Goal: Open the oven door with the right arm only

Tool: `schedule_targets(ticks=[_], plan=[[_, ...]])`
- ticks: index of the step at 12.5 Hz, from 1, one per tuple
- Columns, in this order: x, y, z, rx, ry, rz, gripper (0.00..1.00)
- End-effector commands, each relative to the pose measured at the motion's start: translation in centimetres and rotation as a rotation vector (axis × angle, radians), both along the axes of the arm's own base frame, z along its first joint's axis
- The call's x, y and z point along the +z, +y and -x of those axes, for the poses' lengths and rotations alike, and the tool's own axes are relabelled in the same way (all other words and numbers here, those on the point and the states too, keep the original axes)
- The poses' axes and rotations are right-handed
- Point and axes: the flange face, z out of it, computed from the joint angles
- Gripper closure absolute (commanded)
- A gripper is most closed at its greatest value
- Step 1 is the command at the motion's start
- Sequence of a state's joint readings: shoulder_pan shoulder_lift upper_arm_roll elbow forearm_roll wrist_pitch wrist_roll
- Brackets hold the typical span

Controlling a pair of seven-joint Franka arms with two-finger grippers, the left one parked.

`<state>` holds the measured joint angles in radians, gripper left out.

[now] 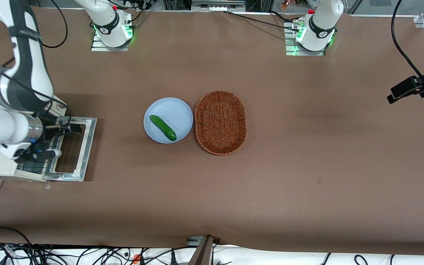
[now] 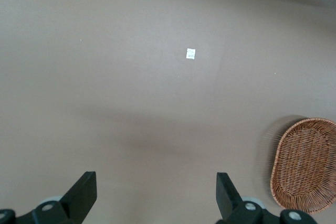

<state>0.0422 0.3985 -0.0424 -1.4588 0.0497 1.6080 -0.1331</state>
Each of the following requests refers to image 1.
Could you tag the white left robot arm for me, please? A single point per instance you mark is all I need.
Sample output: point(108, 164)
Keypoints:
point(320, 25)

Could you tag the brown table cover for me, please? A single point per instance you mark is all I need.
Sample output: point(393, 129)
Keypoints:
point(307, 147)

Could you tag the oval brown wicker basket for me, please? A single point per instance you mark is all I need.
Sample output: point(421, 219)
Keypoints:
point(221, 123)

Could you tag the green cucumber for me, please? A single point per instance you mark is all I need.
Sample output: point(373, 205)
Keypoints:
point(162, 127)

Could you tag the dark metal camera post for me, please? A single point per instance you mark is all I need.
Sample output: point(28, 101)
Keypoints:
point(202, 254)

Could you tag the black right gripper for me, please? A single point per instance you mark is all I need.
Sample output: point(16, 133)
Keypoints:
point(55, 129)

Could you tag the grey metal box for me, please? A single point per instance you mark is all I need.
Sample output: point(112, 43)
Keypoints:
point(217, 4)

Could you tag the round beige oven knob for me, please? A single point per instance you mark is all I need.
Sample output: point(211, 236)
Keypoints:
point(62, 107)

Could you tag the light blue round plate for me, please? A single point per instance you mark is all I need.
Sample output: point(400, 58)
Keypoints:
point(175, 110)

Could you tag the clear tape piece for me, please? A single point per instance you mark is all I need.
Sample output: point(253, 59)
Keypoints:
point(48, 185)

